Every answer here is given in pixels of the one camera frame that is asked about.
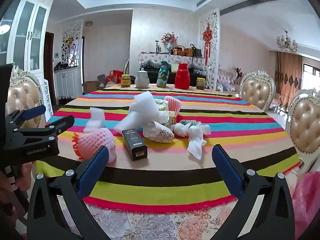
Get ceiling air vent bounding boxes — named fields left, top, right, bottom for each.
left=196, top=0, right=299, bottom=15

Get small white foam block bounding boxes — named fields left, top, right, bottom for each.
left=84, top=107, right=107, bottom=134

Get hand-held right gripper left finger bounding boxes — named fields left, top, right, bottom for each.
left=27, top=145, right=110, bottom=240

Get brown patterned curtain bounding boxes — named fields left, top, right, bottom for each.
left=275, top=51, right=303, bottom=105

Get black carton box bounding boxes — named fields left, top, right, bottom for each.
left=122, top=129, right=148, bottom=162

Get red thermos jug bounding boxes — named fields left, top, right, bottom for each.
left=174, top=62, right=191, bottom=89

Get green patterned bottle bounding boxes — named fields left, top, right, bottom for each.
left=157, top=60, right=171, bottom=88

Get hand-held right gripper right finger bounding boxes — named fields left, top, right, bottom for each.
left=211, top=144, right=294, bottom=240

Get red knot wall hanging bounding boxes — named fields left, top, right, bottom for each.
left=202, top=23, right=212, bottom=65

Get small yellow box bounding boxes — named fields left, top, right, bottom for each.
left=165, top=110, right=178, bottom=125

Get white low cabinet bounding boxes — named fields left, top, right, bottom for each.
left=54, top=67, right=83, bottom=98

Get white glass door cabinet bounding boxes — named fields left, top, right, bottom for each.
left=0, top=0, right=54, bottom=75

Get white tissue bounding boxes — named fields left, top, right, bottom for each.
left=174, top=123, right=210, bottom=160

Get window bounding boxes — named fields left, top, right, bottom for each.
left=302, top=64, right=320, bottom=90

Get patterned paper cup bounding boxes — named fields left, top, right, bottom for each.
left=143, top=121, right=175, bottom=143

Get beige tufted dining chair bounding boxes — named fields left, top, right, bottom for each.
left=285, top=89, right=320, bottom=173
left=5, top=65, right=48, bottom=130
left=239, top=69, right=275, bottom=112

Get person's left hand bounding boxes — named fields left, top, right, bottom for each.
left=14, top=162, right=33, bottom=192

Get red gift boxes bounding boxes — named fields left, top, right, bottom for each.
left=106, top=70, right=124, bottom=83

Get flower vase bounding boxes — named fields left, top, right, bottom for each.
left=161, top=32, right=178, bottom=54

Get trash bin with pink bag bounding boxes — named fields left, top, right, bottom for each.
left=291, top=171, right=320, bottom=228

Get green snack packet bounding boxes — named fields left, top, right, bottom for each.
left=154, top=99, right=169, bottom=112

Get lace sideboard cloth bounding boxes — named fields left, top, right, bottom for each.
left=139, top=52, right=204, bottom=68

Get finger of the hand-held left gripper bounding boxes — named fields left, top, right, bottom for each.
left=5, top=105, right=47, bottom=130
left=12, top=115, right=75, bottom=142

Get chandelier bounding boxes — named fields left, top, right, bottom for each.
left=276, top=31, right=299, bottom=53

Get white foam sheet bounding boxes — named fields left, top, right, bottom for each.
left=114, top=111, right=168, bottom=132

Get pink foam net orange fringe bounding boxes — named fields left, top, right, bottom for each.
left=72, top=127, right=117, bottom=165

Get black handbag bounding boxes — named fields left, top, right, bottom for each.
left=190, top=44, right=202, bottom=57

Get striped tablecloth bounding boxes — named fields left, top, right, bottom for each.
left=35, top=84, right=302, bottom=214

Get pink tufted sofa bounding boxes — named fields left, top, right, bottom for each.
left=216, top=67, right=243, bottom=92

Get white lattice screen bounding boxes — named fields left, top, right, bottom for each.
left=61, top=20, right=84, bottom=68
left=199, top=9, right=222, bottom=90

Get green foam net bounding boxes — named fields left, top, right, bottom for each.
left=178, top=119, right=200, bottom=128

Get plain pink foam net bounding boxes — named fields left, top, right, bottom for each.
left=164, top=95, right=182, bottom=112

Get cardboard box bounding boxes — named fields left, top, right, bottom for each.
left=83, top=80, right=99, bottom=94

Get white teapot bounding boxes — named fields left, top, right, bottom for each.
left=134, top=67, right=150, bottom=89

